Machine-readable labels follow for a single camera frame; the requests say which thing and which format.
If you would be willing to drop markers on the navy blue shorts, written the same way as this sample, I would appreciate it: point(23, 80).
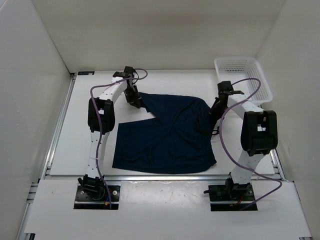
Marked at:
point(177, 140)

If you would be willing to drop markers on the black label strip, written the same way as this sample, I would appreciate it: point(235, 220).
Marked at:
point(85, 73)

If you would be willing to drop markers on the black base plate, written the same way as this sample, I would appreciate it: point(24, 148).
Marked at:
point(101, 201)
point(223, 199)

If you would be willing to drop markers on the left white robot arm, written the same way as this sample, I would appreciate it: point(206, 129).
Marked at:
point(101, 121)

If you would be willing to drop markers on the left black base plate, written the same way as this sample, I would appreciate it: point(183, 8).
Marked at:
point(101, 201)

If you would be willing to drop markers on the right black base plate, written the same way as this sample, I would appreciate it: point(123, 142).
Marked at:
point(223, 199)

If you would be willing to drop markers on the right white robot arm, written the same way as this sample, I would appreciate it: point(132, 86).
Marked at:
point(259, 133)

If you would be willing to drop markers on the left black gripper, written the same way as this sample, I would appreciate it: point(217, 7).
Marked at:
point(136, 98)

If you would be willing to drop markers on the aluminium front rail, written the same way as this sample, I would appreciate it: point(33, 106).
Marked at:
point(110, 178)

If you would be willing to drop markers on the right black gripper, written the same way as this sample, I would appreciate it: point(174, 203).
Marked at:
point(213, 112)

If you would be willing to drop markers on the white plastic mesh basket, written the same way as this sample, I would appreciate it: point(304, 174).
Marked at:
point(247, 75)

